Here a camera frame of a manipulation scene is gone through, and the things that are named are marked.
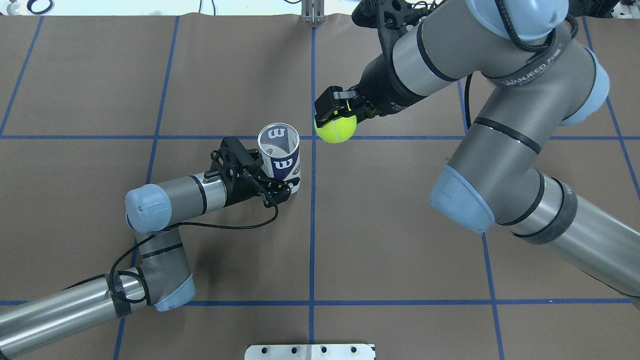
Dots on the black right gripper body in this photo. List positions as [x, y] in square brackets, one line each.
[381, 85]

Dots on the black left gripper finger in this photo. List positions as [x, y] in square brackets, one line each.
[273, 192]

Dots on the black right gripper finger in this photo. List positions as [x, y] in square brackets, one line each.
[362, 110]
[333, 104]

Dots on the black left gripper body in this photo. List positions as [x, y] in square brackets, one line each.
[242, 190]

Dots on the yellow tennis ball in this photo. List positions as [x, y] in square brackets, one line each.
[337, 131]

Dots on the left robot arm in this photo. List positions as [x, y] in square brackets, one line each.
[153, 272]

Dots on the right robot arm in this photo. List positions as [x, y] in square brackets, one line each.
[543, 79]

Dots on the brown paper table cover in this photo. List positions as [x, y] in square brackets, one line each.
[92, 107]

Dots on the blue tape roll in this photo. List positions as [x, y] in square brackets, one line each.
[39, 7]

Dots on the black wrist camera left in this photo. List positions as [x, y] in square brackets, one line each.
[232, 159]

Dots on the aluminium frame post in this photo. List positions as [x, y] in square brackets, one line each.
[313, 12]

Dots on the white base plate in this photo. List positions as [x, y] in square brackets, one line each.
[324, 351]

